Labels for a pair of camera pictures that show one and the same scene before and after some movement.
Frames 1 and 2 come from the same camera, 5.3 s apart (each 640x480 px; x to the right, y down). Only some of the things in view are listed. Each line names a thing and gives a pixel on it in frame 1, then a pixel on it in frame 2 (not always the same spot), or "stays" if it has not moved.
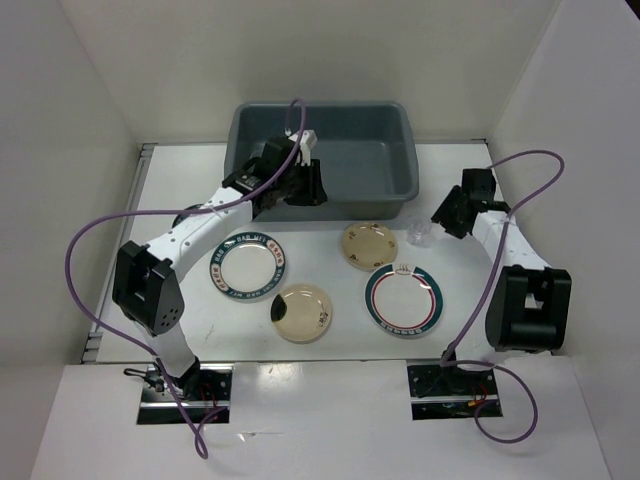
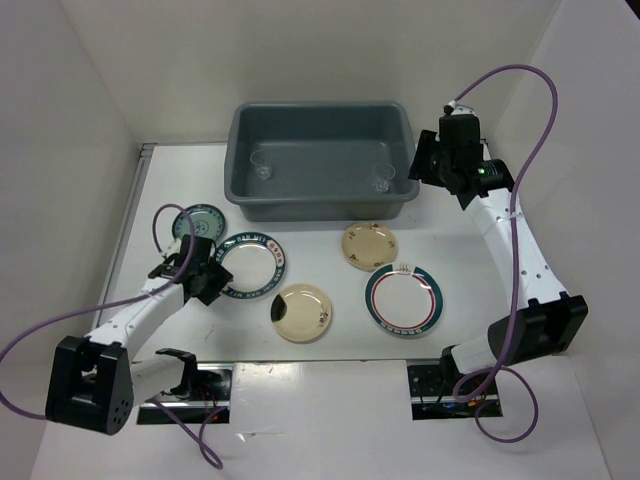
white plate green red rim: [404, 300] stays
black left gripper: [314, 193] → [221, 275]
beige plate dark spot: [301, 313] stays
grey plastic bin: [365, 152] stays
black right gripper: [443, 213] → [419, 168]
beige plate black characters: [369, 245] stays
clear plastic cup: [420, 234] → [382, 175]
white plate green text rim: [247, 265] stays
